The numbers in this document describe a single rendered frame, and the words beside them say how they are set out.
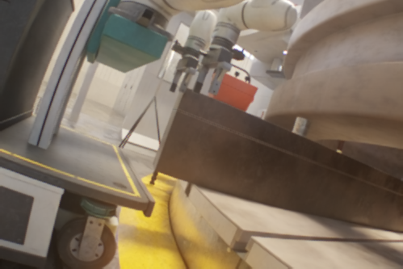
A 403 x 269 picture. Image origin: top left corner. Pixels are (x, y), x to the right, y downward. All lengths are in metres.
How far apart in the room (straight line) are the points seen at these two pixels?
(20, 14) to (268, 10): 0.70
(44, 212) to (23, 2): 0.52
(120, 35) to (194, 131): 0.62
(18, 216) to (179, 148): 0.71
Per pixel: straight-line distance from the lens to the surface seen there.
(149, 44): 0.66
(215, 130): 1.16
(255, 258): 0.75
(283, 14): 0.83
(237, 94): 1.20
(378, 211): 1.99
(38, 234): 0.73
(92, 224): 0.77
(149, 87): 4.18
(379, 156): 5.12
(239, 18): 0.91
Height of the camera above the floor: 0.54
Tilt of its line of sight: 4 degrees up
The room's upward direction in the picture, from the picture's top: 21 degrees clockwise
